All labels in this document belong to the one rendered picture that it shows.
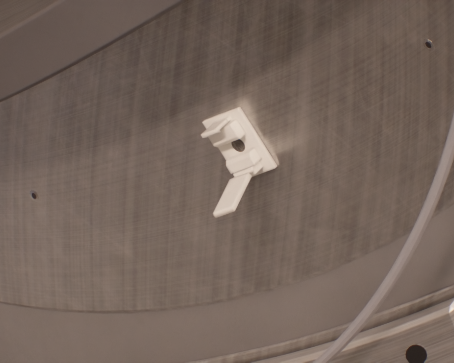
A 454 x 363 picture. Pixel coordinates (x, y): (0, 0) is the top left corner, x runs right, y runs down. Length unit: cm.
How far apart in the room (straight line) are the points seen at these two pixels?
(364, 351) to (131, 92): 12
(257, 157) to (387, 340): 8
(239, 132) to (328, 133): 3
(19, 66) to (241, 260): 11
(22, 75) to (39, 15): 3
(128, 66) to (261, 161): 5
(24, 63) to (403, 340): 16
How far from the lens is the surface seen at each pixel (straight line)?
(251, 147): 96
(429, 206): 89
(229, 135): 95
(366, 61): 92
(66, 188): 101
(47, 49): 92
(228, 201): 95
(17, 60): 93
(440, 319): 94
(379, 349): 96
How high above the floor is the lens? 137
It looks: 37 degrees down
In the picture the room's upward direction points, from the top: 5 degrees clockwise
